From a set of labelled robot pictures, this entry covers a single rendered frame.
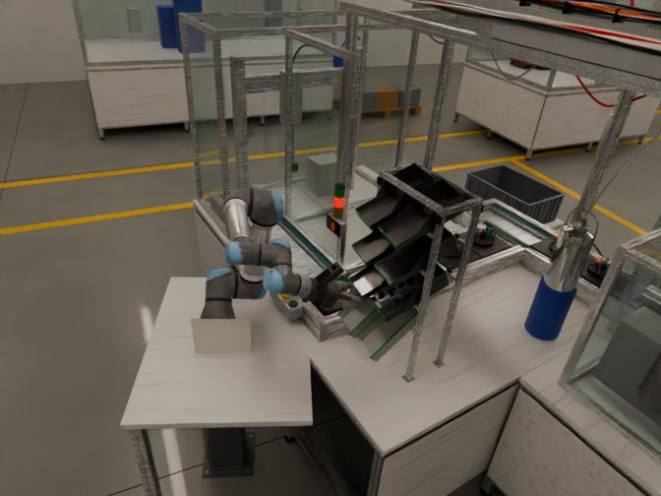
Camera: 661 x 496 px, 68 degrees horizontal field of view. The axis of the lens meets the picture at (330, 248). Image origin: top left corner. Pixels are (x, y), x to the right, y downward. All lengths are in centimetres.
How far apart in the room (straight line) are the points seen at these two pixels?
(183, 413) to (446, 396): 103
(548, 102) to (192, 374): 571
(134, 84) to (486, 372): 566
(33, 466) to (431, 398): 209
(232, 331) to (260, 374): 21
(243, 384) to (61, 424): 147
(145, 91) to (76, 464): 486
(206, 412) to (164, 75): 539
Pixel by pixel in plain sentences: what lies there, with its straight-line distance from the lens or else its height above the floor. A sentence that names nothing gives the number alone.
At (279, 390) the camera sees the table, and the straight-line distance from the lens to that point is 203.
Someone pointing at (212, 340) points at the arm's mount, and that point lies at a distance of 214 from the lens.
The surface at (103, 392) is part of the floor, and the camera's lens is 336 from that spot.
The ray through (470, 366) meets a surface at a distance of 225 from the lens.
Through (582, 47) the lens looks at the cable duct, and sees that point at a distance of 187.
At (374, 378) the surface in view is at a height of 86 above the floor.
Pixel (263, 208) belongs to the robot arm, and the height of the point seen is 147.
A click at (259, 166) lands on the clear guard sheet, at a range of 340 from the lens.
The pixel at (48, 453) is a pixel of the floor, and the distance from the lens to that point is 318.
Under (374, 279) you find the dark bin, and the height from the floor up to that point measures 122.
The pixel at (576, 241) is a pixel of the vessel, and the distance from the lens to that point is 223.
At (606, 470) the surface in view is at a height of 77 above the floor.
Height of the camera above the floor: 240
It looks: 33 degrees down
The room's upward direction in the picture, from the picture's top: 4 degrees clockwise
